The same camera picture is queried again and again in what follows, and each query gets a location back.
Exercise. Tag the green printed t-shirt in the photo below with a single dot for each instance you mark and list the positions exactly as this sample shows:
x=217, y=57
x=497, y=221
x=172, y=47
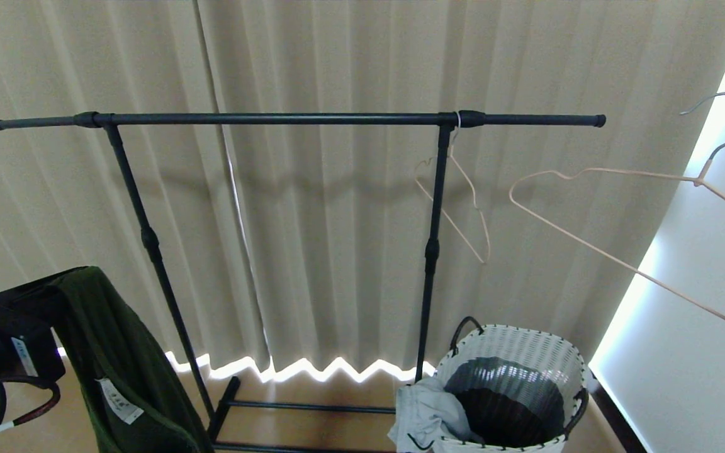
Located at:
x=117, y=352

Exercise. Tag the pink clothes hanger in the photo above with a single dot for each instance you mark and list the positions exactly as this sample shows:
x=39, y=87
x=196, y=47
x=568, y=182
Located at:
x=639, y=174
x=487, y=245

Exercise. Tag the black clothes rack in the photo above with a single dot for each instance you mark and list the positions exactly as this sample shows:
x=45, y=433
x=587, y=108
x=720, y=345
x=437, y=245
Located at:
x=274, y=118

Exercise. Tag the white laundry basket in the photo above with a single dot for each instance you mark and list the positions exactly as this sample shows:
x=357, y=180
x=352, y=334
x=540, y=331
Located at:
x=513, y=346

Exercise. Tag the pale grey shorts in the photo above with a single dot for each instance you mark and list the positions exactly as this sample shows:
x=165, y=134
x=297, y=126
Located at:
x=425, y=409

